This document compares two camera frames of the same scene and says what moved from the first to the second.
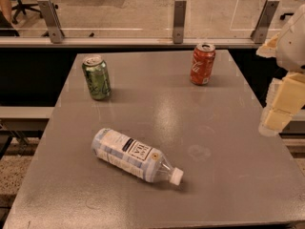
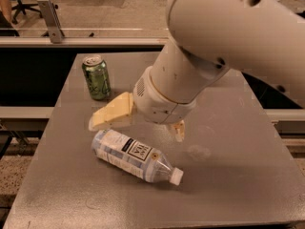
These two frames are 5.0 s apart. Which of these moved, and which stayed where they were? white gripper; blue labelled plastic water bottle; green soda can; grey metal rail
Moved: white gripper
Stayed: grey metal rail; blue labelled plastic water bottle; green soda can
